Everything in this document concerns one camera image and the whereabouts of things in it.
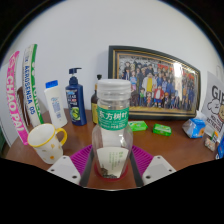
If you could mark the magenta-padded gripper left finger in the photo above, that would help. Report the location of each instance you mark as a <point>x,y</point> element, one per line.
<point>66,168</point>

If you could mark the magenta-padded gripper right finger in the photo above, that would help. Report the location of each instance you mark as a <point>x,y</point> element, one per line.
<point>156,168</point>

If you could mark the clear green-labelled drink bottle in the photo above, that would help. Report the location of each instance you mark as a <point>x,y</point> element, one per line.
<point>112,131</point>

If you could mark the flat round red coaster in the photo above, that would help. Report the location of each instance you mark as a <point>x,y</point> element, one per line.
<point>97,172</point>

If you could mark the white yellow-rimmed mug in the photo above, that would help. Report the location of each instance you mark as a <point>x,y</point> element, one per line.
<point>45,143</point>

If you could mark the green soap packet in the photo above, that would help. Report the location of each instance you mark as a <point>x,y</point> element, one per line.
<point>162,129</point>
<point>138,125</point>

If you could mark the blue tissue pack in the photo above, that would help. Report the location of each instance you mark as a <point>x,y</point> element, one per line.
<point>194,128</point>

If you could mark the small clear snack packet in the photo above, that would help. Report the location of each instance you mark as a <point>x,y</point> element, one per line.
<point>210,141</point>

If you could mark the dark blue pump bottle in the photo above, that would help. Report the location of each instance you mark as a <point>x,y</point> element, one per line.
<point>76,105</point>

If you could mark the white blue-capped lotion bottle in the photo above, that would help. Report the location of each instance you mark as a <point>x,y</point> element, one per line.
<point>56,105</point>

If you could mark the amber yellow-labelled pump bottle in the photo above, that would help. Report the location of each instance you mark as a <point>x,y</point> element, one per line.
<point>94,110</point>

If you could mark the blue detergent bottle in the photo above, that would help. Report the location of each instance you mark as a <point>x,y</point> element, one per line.
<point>221,146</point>

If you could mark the pink shuttlecock tube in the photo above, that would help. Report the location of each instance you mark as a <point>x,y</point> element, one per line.
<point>15,106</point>

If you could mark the framed group photo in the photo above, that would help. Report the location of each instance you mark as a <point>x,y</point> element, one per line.
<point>156,83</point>

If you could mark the white printed gift bag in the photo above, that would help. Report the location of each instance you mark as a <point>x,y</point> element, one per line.
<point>215,103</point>

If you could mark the white green shuttlecock tube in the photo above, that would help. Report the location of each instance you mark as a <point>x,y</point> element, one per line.
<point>30,86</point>

